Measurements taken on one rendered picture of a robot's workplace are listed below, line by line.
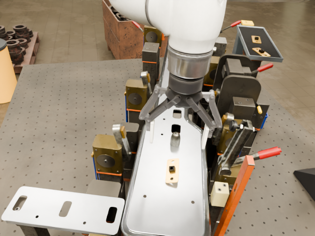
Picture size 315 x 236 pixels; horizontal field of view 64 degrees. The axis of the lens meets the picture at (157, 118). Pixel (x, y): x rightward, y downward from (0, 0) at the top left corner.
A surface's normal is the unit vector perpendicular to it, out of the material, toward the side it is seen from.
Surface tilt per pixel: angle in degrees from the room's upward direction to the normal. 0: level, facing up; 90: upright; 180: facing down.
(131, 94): 90
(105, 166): 90
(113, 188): 0
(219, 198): 90
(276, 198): 0
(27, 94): 0
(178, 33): 95
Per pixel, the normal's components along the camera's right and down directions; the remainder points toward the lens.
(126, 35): 0.35, 0.61
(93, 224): 0.05, -0.77
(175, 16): -0.76, 0.39
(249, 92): -0.11, 0.62
